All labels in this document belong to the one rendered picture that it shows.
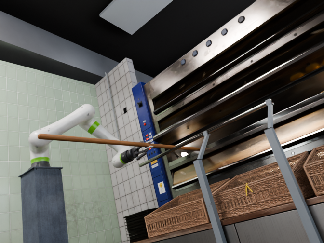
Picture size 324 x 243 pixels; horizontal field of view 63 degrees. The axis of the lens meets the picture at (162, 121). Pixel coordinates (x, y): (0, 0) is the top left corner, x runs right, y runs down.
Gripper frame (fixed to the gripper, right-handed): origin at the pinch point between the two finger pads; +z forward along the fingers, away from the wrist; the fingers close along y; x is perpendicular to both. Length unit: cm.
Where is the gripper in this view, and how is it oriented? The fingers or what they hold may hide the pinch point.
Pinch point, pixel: (148, 145)
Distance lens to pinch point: 194.8
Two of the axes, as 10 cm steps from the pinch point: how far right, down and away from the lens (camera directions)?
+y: 2.4, 9.0, -3.7
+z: 7.1, -4.2, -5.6
